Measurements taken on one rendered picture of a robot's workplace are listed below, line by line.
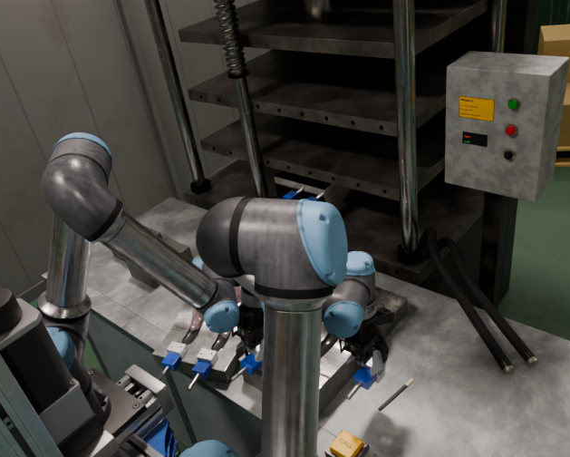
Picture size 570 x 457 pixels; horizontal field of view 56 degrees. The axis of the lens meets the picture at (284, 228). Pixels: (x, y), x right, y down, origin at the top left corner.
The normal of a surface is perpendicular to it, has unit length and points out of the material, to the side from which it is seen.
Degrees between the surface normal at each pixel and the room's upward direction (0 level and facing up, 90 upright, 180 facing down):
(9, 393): 90
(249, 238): 57
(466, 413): 0
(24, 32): 90
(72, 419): 90
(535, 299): 0
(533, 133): 90
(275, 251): 65
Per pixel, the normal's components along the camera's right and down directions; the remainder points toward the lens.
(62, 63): 0.77, 0.25
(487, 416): -0.14, -0.83
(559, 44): -0.30, 0.56
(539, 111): -0.64, 0.50
